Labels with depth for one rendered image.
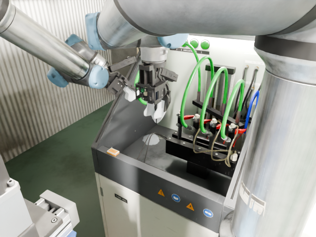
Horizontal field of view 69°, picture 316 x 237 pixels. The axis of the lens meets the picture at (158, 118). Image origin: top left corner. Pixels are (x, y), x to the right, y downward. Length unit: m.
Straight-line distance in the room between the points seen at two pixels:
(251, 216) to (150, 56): 0.47
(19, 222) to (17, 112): 2.57
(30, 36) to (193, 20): 0.51
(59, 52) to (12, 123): 2.30
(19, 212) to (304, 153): 0.35
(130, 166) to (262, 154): 0.82
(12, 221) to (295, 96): 0.37
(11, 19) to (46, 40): 0.09
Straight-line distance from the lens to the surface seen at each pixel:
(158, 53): 0.65
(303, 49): 0.21
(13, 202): 0.37
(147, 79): 0.67
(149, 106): 0.75
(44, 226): 0.76
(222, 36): 1.18
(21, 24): 0.62
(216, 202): 0.90
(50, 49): 0.66
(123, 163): 1.06
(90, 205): 2.21
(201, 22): 0.17
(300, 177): 0.28
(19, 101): 2.92
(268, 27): 0.18
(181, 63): 1.32
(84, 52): 0.91
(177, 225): 1.10
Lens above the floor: 1.59
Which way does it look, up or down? 28 degrees down
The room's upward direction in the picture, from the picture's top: straight up
